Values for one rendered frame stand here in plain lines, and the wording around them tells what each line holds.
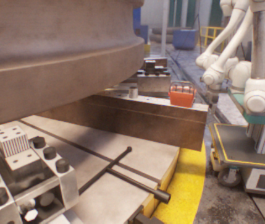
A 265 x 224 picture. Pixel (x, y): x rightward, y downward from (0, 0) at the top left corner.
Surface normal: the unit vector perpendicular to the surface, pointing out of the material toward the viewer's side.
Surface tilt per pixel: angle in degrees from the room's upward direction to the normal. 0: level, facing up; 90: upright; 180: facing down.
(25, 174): 90
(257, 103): 96
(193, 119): 90
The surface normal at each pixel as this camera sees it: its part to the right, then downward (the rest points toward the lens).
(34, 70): 0.75, 0.27
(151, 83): 0.00, 0.41
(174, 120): -0.39, 0.37
